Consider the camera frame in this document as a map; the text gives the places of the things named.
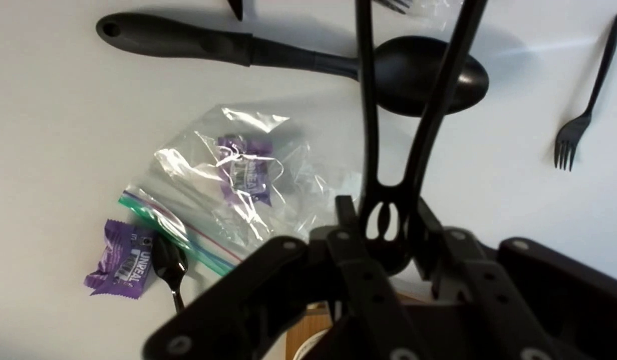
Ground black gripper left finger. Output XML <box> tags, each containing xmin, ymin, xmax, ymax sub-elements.
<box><xmin>143</xmin><ymin>194</ymin><xmax>431</xmax><ymax>360</ymax></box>

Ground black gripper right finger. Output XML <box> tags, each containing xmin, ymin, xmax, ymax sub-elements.
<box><xmin>415</xmin><ymin>198</ymin><xmax>617</xmax><ymax>360</ymax></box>

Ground black plastic tongs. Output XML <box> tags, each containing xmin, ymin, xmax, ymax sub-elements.
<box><xmin>354</xmin><ymin>0</ymin><xmax>492</xmax><ymax>275</ymax></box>

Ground small black plastic spoon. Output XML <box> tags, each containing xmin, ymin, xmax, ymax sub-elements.
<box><xmin>150</xmin><ymin>233</ymin><xmax>190</xmax><ymax>316</ymax></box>

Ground clear zip plastic bag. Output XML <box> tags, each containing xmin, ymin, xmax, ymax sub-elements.
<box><xmin>116</xmin><ymin>103</ymin><xmax>366</xmax><ymax>280</ymax></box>

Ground black plastic fork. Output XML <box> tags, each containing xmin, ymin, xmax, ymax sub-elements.
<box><xmin>553</xmin><ymin>12</ymin><xmax>617</xmax><ymax>173</ymax></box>
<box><xmin>373</xmin><ymin>0</ymin><xmax>415</xmax><ymax>15</ymax></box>

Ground large black serving spoon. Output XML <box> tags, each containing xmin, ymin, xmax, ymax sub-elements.
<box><xmin>94</xmin><ymin>9</ymin><xmax>492</xmax><ymax>120</ymax></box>

